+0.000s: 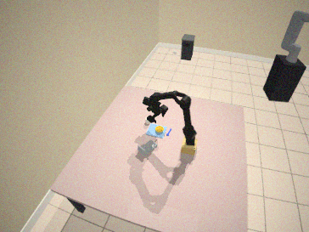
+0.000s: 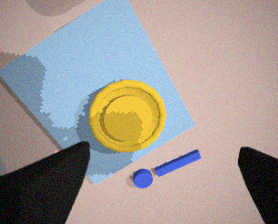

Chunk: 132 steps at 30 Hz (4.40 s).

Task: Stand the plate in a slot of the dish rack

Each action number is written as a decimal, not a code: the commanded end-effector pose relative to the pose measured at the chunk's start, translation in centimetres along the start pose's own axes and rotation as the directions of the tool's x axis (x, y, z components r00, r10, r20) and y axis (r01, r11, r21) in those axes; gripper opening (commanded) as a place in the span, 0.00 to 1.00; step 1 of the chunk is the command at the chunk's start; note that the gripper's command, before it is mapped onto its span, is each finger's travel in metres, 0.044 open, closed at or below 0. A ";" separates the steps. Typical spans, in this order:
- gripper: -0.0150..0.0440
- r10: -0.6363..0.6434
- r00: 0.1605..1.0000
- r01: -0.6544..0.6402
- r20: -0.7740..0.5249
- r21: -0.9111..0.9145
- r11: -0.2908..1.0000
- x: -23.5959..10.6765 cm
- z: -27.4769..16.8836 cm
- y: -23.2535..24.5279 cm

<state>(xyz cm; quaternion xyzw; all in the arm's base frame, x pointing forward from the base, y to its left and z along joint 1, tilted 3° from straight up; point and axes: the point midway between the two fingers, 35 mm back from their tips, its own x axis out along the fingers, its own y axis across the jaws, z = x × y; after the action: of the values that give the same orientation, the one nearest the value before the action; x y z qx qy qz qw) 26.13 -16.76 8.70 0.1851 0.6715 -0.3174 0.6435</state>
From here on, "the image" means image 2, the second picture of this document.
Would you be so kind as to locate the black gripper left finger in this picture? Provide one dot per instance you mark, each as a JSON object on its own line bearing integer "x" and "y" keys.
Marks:
{"x": 44, "y": 191}

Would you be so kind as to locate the yellow plate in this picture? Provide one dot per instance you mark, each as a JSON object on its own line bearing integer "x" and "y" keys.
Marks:
{"x": 127, "y": 116}

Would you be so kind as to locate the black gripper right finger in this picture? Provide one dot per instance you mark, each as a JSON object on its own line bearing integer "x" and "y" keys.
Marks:
{"x": 260, "y": 174}

